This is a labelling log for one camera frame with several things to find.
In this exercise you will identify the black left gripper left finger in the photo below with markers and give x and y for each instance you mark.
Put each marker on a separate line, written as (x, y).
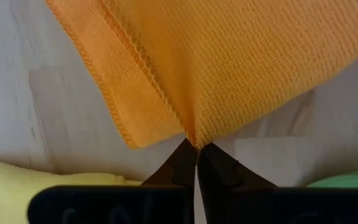
(179, 168)

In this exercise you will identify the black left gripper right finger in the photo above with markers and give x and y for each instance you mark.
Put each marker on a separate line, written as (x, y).
(222, 174)

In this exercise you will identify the orange microfiber towel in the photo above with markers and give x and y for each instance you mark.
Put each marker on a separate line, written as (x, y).
(228, 62)

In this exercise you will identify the green microfiber towel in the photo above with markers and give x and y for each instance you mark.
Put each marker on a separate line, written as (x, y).
(353, 180)

